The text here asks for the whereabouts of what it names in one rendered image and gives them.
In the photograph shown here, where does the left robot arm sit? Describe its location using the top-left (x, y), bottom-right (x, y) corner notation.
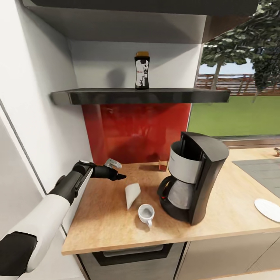
top-left (0, 158), bottom-right (126, 280)

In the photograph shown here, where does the coffee cup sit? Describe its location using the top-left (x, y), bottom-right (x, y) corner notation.
top-left (138, 204), bottom-right (154, 227)

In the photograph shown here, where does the paper coffee filter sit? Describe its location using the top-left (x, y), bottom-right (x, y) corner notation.
top-left (125, 183), bottom-right (141, 209)

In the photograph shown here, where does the saucer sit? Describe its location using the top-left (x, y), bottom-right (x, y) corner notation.
top-left (254, 199), bottom-right (280, 222)

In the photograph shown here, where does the bottle of coffee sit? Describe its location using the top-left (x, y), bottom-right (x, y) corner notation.
top-left (134, 52), bottom-right (150, 90)

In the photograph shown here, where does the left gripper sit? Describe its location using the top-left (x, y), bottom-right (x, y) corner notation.
top-left (99, 165), bottom-right (126, 181)

